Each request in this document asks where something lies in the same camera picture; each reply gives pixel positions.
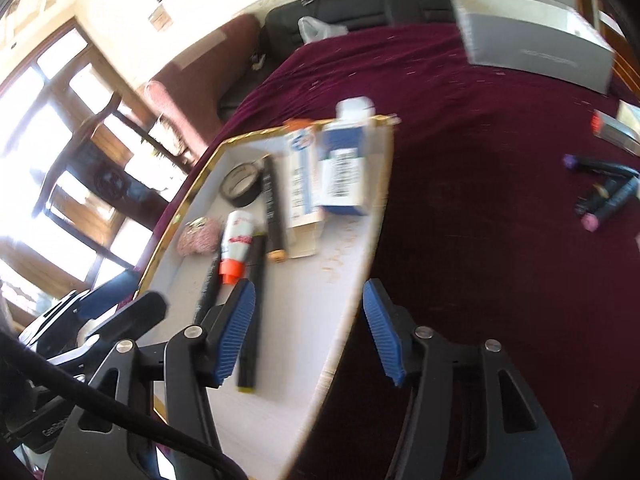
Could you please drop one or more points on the grey shoe box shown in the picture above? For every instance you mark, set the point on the grey shoe box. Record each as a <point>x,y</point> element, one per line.
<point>540,45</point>

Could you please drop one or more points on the floral patterned cushion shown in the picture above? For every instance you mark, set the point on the floral patterned cushion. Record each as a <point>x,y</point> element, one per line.
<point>170,135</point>

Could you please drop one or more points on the orange and white ointment box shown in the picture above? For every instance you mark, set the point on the orange and white ointment box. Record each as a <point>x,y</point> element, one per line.
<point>300,195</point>

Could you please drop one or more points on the black leather sofa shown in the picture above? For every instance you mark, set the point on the black leather sofa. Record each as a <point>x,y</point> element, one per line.
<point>400,5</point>

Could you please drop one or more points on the white glue bottle orange cap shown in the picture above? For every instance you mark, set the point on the white glue bottle orange cap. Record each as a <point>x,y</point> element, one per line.
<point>237,240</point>

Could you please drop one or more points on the black marker pink cap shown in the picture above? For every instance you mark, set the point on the black marker pink cap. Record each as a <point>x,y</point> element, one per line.
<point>607,205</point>

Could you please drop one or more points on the black marker tan cap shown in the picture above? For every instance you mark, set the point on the black marker tan cap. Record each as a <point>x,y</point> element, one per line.
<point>272,210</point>

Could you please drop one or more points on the black and gold lipstick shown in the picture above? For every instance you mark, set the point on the black and gold lipstick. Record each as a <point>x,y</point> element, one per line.
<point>581,206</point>

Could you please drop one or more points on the pink fuzzy hair clip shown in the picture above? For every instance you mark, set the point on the pink fuzzy hair clip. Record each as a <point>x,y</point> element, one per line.
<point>197,240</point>

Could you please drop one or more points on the cream cardboard box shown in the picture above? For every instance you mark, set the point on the cream cardboard box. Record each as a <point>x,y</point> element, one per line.
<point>631,116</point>

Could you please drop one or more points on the dark wooden chair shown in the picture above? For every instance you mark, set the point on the dark wooden chair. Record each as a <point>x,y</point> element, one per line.
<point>75,155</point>

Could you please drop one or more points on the small black object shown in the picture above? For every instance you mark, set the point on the small black object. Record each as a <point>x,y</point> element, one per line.
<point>258,59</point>

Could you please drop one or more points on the red fabric armchair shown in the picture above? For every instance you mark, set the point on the red fabric armchair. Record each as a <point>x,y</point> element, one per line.
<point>210,75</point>

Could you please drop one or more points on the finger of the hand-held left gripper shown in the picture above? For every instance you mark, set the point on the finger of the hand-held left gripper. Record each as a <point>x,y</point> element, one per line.
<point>107,290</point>
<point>140,310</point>

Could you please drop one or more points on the black tape roll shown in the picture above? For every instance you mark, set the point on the black tape roll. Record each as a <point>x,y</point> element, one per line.
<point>245,200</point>

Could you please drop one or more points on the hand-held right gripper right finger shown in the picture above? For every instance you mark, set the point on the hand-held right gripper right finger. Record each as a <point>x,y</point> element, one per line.
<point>382,330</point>

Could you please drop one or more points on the small wall plaque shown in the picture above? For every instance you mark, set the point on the small wall plaque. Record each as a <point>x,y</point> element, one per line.
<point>161,19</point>

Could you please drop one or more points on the brown wooden cabinet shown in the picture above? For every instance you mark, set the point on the brown wooden cabinet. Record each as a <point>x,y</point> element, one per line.
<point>627,60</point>

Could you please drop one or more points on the black marker yellow cap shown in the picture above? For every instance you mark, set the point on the black marker yellow cap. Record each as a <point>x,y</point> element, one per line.
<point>248,360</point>

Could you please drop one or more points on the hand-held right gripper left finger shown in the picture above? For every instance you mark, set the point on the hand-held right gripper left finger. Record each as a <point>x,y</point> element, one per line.
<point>235,330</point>

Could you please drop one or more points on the wooden framed glass door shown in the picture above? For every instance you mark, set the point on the wooden framed glass door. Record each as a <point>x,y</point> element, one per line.
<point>30,95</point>

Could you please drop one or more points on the blue and white medicine box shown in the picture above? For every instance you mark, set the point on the blue and white medicine box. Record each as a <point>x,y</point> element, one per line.
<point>342,160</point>

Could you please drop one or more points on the gold-edged white tray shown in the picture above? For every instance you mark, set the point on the gold-edged white tray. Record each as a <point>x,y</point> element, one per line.
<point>300,310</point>

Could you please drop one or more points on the black marker purple cap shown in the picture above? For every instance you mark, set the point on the black marker purple cap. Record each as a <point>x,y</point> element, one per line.
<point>600,164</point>

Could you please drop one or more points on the white plastic bag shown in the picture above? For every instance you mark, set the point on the white plastic bag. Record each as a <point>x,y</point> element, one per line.
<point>317,29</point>

